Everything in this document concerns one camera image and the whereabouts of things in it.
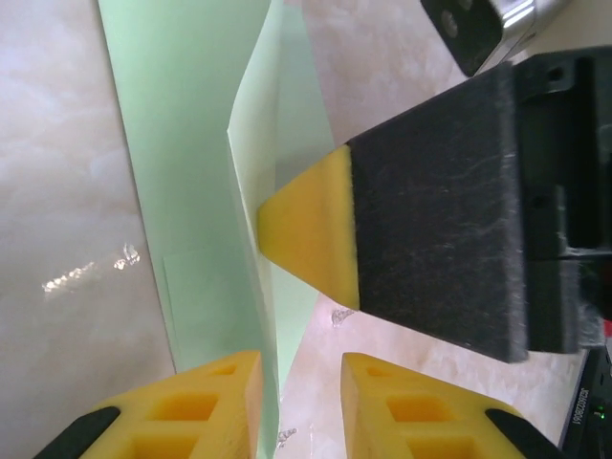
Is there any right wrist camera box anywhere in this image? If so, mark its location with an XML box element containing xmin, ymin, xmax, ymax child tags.
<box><xmin>420</xmin><ymin>0</ymin><xmax>573</xmax><ymax>77</ymax></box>

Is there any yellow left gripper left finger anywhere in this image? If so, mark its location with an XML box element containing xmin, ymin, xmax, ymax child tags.
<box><xmin>32</xmin><ymin>350</ymin><xmax>265</xmax><ymax>459</ymax></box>

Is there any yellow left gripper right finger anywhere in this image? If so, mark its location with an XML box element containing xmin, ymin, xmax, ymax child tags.
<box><xmin>340</xmin><ymin>352</ymin><xmax>573</xmax><ymax>459</ymax></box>

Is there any light green paper sheet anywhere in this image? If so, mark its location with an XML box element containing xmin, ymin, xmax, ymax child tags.
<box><xmin>97</xmin><ymin>0</ymin><xmax>336</xmax><ymax>459</ymax></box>

